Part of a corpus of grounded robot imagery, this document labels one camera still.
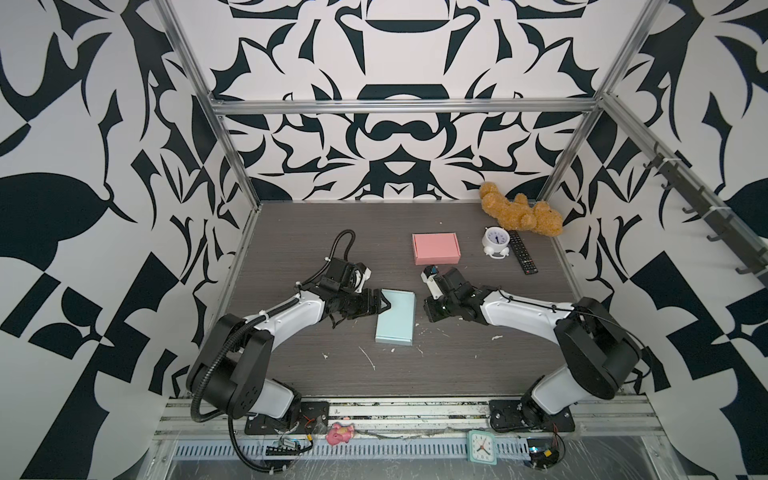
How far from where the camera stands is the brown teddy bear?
3.41 ft

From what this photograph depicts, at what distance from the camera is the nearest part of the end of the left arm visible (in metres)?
0.71

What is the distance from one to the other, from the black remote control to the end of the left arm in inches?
20.5
